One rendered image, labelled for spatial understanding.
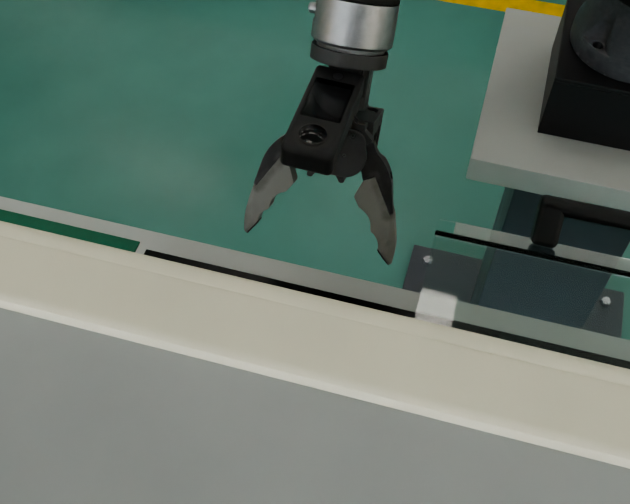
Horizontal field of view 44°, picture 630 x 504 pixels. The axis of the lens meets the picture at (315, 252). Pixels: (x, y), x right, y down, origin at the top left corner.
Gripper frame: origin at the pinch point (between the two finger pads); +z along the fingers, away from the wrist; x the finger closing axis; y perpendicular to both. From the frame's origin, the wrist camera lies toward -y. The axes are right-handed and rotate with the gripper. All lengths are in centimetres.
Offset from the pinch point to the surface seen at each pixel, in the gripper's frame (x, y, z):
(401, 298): -9.1, 7.5, 6.7
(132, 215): 62, 92, 44
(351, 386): -11, -55, -23
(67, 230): 30.6, 6.1, 7.3
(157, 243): 19.8, 7.2, 6.8
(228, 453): -9, -57, -22
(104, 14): 101, 152, 10
